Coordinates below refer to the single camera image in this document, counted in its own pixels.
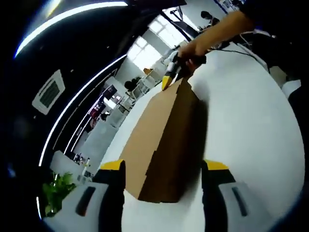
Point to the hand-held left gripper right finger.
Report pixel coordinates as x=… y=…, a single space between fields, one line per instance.
x=227 y=207

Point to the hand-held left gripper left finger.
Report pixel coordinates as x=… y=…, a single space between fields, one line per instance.
x=96 y=207

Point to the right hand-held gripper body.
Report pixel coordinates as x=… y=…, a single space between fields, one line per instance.
x=200 y=60

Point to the brown cardboard shoe box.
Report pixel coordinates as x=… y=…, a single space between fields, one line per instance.
x=154 y=135

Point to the green potted plant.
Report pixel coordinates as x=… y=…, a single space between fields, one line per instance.
x=58 y=191

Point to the person's black shirt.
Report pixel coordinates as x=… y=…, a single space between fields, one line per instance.
x=277 y=14

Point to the ceiling air conditioner vent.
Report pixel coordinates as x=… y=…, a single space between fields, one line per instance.
x=48 y=93

